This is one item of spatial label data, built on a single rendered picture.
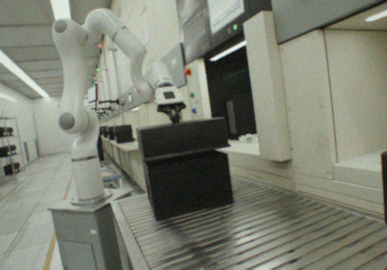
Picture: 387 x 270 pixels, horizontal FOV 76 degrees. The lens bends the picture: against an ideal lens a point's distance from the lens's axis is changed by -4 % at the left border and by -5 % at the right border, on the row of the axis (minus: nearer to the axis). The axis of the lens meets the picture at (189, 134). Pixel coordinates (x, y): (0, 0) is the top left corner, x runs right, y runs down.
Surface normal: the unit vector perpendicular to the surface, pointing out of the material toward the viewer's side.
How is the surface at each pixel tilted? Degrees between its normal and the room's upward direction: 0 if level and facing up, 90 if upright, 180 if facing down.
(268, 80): 90
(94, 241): 90
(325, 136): 90
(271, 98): 90
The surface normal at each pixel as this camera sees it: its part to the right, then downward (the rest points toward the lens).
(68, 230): -0.38, 0.12
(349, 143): 0.38, 0.02
